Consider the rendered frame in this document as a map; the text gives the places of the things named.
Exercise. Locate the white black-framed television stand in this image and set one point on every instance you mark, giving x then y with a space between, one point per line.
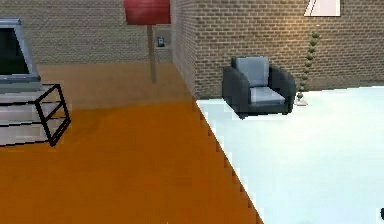
23 113

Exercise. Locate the white shade beaded floor lamp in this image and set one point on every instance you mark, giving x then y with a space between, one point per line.
310 56

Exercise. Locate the grey wall switch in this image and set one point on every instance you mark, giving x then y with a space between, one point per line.
160 41

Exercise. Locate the grey television set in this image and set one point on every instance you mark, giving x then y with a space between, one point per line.
15 56

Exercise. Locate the red shade floor lamp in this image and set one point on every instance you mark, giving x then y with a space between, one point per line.
148 13

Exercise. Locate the black armchair with grey cushions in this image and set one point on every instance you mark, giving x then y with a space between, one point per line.
258 86

